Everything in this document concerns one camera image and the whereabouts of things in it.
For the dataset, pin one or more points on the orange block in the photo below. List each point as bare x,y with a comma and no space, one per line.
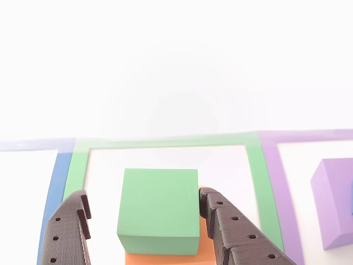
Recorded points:
204,243

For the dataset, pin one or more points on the green block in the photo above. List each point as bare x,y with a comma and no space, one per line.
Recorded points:
158,201

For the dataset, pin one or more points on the blue tape square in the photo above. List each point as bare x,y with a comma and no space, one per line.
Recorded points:
56,179

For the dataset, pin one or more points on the purple tape square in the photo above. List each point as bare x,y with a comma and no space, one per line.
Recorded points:
281,193

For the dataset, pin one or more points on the green tape square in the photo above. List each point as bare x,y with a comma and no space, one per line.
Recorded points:
259,176

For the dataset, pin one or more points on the purple block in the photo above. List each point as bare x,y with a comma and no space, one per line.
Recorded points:
333,198

